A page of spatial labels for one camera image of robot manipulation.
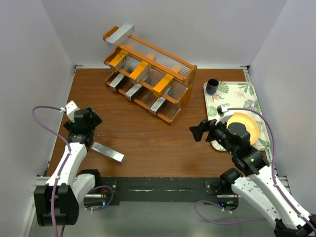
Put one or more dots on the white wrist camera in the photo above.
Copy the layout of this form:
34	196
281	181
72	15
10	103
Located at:
225	112
69	109

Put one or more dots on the black toothpaste box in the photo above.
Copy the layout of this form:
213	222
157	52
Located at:
134	91

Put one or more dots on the orange wooden three-tier shelf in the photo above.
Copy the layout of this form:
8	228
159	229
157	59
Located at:
177	94

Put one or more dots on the yellow round plate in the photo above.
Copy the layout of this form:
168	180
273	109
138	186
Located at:
249	123

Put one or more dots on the dark blue cup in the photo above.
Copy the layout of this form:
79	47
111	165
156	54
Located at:
212	86

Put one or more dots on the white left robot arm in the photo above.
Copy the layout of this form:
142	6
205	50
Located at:
57	201

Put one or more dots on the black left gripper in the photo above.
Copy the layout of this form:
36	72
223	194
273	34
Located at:
93	117

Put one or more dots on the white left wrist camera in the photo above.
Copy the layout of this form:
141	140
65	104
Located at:
69	109

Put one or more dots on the grey toothpaste box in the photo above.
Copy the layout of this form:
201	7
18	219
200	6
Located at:
117	36

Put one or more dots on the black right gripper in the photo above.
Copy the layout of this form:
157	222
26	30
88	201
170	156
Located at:
208	131

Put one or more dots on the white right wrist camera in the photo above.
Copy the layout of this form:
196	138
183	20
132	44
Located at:
225	112

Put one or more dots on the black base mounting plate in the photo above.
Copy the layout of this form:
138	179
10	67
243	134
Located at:
158	189

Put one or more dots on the aluminium frame rail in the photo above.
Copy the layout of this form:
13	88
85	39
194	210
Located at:
30	211

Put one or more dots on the chrome silver toothpaste box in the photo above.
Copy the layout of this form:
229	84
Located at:
157	105

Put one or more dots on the orange toothpaste box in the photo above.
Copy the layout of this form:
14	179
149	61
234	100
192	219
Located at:
118	61
139	72
161	86

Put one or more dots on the floral patterned serving tray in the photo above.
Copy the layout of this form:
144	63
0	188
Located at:
238	95

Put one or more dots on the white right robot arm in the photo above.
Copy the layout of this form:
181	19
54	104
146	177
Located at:
253	179

